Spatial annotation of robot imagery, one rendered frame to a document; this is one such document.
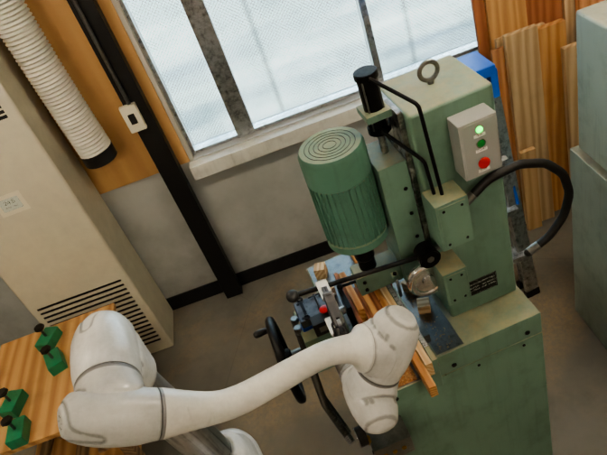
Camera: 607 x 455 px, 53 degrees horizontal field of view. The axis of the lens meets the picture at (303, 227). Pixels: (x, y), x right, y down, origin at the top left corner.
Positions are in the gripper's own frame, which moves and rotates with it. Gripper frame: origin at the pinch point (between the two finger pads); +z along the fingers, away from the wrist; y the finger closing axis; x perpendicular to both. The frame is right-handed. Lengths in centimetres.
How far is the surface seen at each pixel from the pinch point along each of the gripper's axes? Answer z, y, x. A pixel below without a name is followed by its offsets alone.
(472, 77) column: 9, 47, -49
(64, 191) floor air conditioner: 129, -11, 83
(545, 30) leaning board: 113, 2, -137
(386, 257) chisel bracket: 14.5, -4.8, -22.5
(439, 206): -4.5, 23.0, -32.4
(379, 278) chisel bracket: 10.6, -8.1, -18.5
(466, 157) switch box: -3, 33, -41
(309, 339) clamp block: 3.4, -15.1, 6.9
